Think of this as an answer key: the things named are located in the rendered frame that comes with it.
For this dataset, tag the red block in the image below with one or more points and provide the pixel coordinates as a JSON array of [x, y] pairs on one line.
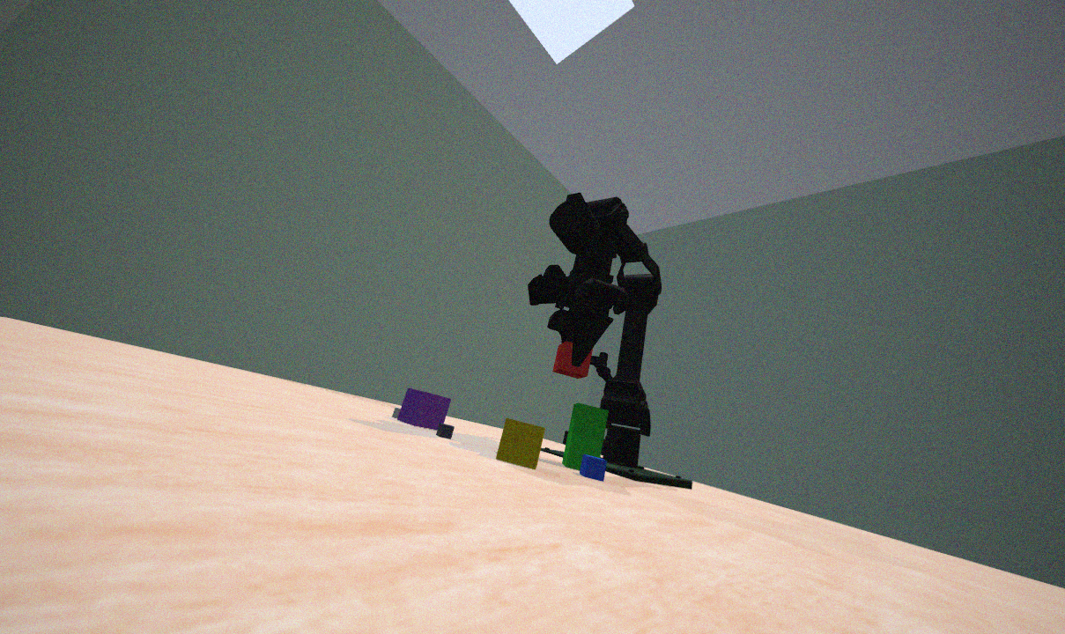
[[563, 362]]

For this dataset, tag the blue cube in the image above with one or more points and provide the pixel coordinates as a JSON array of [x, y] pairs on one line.
[[593, 467]]

